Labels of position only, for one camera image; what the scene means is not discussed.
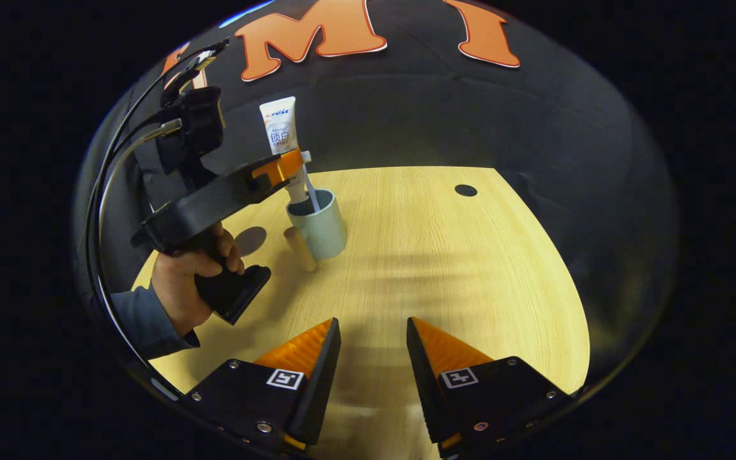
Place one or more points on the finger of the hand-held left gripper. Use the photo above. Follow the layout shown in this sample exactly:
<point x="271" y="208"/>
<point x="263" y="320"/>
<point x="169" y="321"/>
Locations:
<point x="275" y="169"/>

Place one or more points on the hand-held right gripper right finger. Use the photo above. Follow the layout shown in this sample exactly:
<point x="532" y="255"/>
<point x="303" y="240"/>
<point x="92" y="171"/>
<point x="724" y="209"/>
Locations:
<point x="425" y="383"/>

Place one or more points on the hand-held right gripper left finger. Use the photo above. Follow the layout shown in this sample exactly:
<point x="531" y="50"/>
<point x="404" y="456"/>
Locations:
<point x="320" y="383"/>

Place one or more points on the white toothpaste tube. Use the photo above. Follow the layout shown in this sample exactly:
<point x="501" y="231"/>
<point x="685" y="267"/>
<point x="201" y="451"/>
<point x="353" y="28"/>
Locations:
<point x="280" y="128"/>

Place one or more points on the white toothbrush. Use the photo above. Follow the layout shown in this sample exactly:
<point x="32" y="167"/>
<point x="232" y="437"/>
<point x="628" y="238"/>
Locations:
<point x="312" y="195"/>

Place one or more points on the wooden desktop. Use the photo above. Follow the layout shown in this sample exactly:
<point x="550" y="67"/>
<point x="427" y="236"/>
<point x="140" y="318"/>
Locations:
<point x="457" y="275"/>

